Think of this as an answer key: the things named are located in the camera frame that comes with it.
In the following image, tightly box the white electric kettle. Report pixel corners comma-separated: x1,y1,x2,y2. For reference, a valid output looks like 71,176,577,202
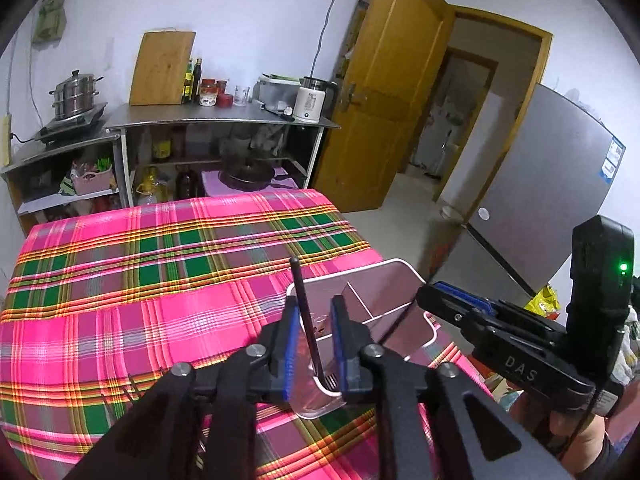
293,76,340,124

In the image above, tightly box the black induction cooker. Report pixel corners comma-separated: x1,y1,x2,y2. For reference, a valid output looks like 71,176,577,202
34,102,107,144

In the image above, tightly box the green hanging cloth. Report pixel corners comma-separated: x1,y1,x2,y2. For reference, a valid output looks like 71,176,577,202
32,0,67,46

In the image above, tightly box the grey refrigerator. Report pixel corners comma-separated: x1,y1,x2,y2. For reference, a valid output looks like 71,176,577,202
433,86,626,306

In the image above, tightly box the pink plaid tablecloth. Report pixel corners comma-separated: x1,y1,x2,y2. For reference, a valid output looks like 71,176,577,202
0,187,494,480

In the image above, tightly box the yellow oil jug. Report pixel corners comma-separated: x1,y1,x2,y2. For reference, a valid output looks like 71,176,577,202
136,167,160,206

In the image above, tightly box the low metal shelf stand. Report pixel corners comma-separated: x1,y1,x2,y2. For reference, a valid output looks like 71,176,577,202
1,129,131,234

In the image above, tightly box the black chopstick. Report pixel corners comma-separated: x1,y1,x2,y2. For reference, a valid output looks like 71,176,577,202
290,257,324,379

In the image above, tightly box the yellow wooden door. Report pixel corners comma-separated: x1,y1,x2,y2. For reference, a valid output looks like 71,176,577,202
314,0,454,212

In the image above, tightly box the yellow power strip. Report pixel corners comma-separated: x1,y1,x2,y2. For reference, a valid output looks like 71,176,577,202
0,114,12,168

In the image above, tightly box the clear plastic storage box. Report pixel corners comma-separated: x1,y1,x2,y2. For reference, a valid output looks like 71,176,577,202
254,74,300,115

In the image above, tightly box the metal kitchen shelf table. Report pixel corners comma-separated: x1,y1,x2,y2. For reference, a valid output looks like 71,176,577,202
104,102,338,207

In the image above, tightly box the clear drinking glass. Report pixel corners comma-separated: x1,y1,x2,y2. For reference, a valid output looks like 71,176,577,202
233,84,250,107

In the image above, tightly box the black wok pan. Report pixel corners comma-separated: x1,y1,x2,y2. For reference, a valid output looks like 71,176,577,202
218,157,276,192

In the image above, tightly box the stainless steel steamer pot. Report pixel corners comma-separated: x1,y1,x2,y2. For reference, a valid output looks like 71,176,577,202
49,70,103,120

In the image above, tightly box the red lidded jar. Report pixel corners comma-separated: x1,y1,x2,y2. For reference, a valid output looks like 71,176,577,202
198,78,218,107

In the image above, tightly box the pink plastic utensil basket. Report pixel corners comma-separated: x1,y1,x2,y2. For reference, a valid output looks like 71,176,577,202
290,258,437,419

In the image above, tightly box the wooden cutting board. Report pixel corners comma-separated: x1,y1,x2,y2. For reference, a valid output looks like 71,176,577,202
129,30,196,106

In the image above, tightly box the black wall cable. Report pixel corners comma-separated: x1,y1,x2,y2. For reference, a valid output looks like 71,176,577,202
309,0,350,79

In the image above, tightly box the pink small basket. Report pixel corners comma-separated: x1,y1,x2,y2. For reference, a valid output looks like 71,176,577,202
70,166,115,195

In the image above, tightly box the person's right hand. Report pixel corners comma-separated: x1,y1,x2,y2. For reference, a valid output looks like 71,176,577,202
509,393,606,477

